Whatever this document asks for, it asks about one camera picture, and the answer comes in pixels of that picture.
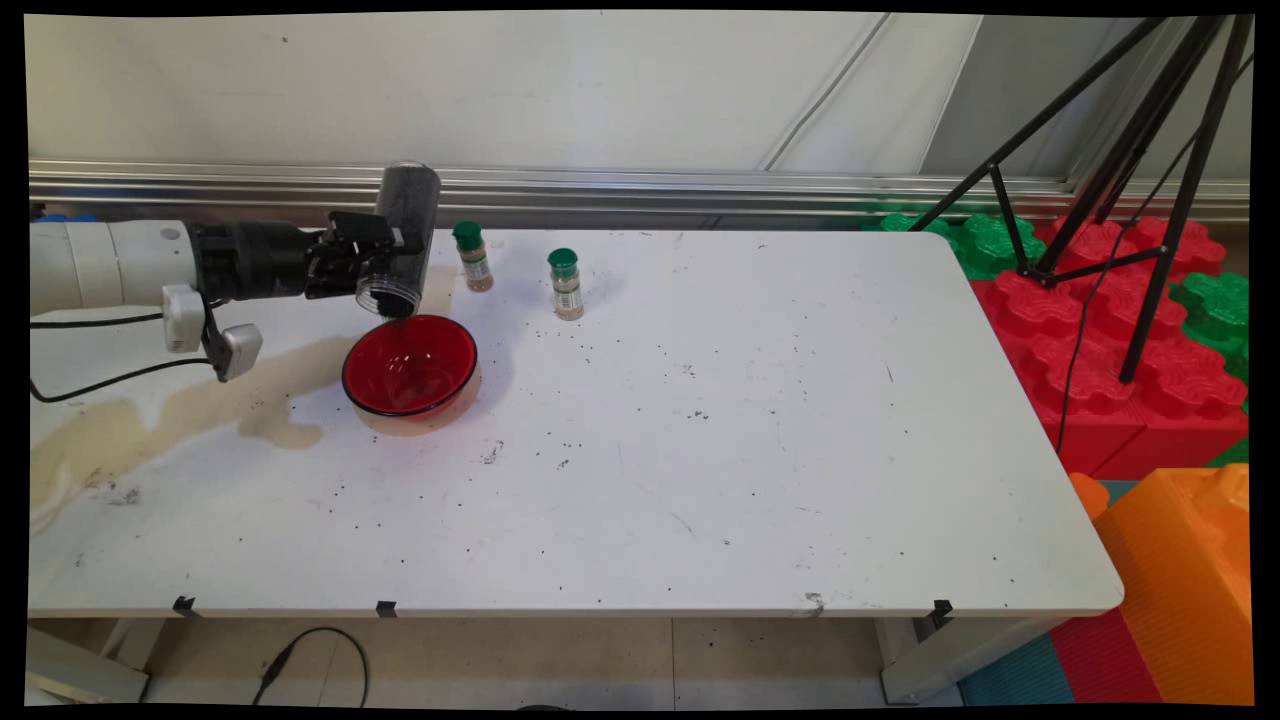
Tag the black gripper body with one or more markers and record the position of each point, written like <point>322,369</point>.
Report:
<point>260,260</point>

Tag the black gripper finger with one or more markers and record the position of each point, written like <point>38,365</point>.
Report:
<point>340,278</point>
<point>360,230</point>

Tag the clear jar of black beads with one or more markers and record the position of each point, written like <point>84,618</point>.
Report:
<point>410,200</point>

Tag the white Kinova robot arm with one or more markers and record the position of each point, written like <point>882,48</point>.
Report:
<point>100,265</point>

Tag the red bowl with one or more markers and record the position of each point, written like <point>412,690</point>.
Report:
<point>410,365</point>

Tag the green-lidded spice jar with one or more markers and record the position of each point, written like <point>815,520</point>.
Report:
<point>567,290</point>
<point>475,265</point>

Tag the beige table leg beam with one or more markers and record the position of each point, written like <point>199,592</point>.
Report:
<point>90,665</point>

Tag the green foam block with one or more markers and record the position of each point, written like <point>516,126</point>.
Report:
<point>1215,310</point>
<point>985,250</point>
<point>1230,455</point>
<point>893,221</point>

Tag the white table leg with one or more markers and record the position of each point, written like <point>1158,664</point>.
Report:
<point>950,660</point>

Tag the teal floor mat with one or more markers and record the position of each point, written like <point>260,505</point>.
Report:
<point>1015,675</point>

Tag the black tripod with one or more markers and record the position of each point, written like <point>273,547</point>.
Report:
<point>1185,200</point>

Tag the red floor mat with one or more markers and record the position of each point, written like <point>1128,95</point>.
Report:
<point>1100,660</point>

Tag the large orange foam block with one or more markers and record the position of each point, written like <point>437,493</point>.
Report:
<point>1180,580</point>

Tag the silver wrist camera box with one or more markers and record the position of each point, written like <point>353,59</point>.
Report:
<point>240,352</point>

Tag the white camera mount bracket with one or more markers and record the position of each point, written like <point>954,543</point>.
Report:
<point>184,318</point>

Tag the aluminium wall rail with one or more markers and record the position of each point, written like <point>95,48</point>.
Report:
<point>700,195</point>

